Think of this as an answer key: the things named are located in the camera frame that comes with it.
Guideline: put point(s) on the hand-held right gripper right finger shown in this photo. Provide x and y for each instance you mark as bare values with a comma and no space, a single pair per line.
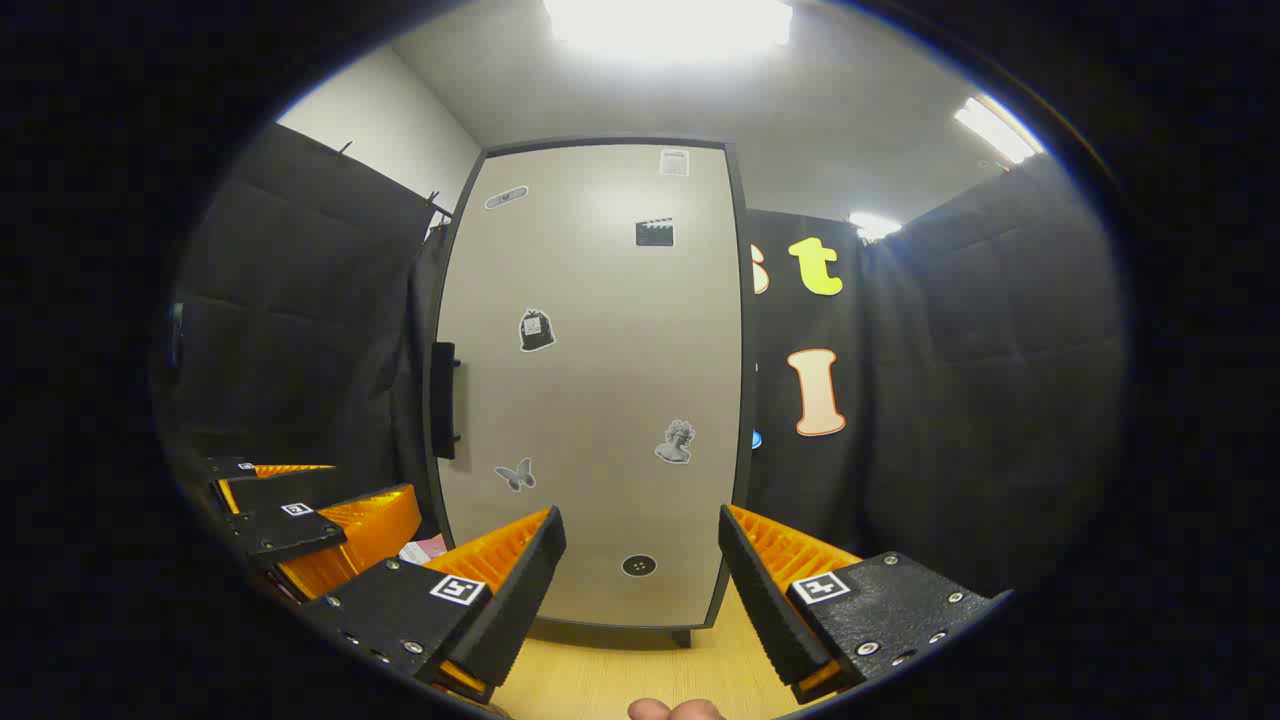
762,595

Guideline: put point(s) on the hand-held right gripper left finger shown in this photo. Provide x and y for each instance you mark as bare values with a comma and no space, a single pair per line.
520,590

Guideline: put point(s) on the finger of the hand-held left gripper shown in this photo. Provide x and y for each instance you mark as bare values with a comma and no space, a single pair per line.
290,535
285,490

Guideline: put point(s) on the grey cabinet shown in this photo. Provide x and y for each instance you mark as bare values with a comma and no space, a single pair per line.
745,300

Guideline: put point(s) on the black backdrop cloth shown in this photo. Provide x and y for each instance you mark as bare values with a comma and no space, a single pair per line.
790,480
990,380
300,300

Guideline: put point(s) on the small ceiling light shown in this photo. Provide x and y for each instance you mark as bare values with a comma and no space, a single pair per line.
874,225

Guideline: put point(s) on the long ceiling light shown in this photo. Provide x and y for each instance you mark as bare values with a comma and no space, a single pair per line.
995,128

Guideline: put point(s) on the large ceiling light panel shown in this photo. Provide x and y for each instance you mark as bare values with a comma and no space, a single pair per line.
670,20

